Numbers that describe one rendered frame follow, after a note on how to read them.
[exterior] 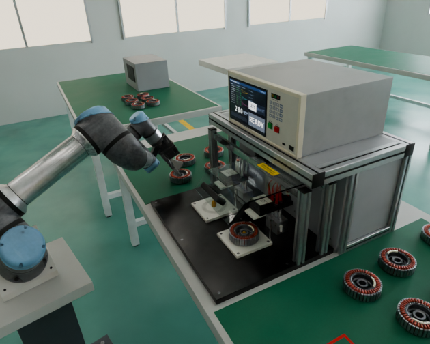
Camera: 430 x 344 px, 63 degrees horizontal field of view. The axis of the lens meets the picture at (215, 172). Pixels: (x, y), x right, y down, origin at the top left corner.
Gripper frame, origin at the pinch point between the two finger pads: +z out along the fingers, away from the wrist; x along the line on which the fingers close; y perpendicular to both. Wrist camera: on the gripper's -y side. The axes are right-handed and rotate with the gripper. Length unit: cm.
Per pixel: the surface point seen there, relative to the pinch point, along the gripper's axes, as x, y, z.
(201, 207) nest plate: -33.3, 1.0, 2.9
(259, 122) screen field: -47, 38, -21
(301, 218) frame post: -78, 26, -3
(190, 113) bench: 103, 29, 24
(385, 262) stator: -89, 40, 25
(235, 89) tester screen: -30, 40, -30
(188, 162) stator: 11.9, 6.9, 6.7
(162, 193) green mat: -10.1, -11.0, -0.4
